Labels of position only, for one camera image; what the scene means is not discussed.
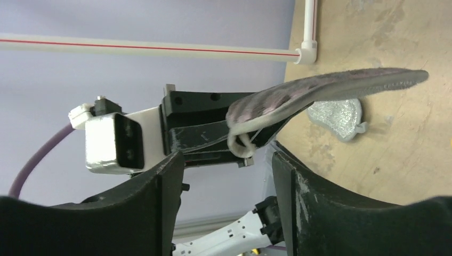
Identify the grey eraser pad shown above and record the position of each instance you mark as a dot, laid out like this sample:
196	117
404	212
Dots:
341	118
270	106

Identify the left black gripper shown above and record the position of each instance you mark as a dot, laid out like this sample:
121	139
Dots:
194	124

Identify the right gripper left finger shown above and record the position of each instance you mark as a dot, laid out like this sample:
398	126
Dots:
136	217

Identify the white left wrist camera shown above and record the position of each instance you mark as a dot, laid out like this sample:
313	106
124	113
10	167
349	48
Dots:
116	142

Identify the white PVC pipe frame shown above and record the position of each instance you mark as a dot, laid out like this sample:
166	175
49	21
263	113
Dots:
305	54

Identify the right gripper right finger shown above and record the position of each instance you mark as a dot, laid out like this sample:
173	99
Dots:
319	217

